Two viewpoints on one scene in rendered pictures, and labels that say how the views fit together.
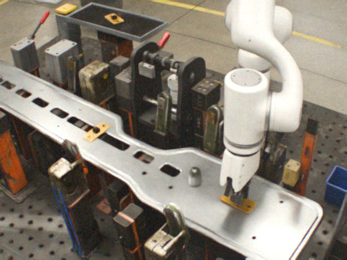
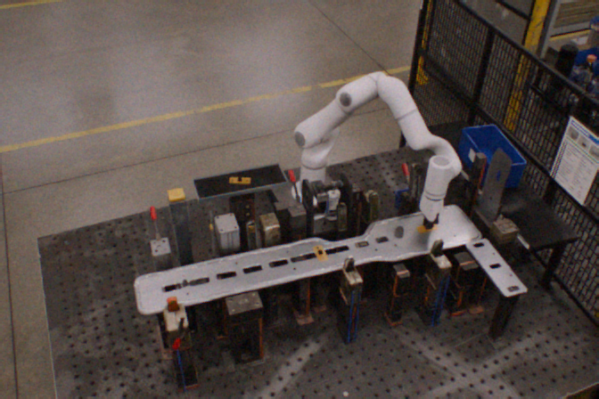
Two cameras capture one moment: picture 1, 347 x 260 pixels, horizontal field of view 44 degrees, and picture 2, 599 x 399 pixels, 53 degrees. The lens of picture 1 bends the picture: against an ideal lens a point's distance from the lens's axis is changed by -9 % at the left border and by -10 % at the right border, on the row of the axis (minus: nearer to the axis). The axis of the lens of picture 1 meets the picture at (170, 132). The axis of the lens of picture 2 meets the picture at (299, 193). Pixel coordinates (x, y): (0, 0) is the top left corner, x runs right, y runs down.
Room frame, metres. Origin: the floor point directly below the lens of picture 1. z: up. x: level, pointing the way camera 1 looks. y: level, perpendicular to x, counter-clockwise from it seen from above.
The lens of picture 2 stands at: (0.25, 1.67, 2.68)
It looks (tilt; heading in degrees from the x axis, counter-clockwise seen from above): 40 degrees down; 301
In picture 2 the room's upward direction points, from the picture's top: 1 degrees clockwise
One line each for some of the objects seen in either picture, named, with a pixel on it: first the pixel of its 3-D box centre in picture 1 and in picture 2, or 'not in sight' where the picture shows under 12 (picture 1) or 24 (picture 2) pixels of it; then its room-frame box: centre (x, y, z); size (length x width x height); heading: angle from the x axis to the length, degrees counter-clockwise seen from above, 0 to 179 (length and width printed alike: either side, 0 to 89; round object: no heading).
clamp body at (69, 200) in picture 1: (77, 208); (348, 304); (0.84, 0.27, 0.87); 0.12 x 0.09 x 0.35; 140
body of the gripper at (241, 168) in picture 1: (241, 160); (432, 203); (0.71, -0.15, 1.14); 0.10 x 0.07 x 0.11; 140
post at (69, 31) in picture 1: (74, 59); (183, 237); (1.59, 0.36, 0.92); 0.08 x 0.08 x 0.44; 50
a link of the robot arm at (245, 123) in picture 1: (247, 105); (438, 174); (0.71, -0.15, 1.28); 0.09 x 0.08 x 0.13; 73
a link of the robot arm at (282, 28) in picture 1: (265, 36); (320, 139); (1.33, -0.34, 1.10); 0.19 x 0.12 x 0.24; 75
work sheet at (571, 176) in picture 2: not in sight; (578, 160); (0.28, -0.50, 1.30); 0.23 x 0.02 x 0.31; 140
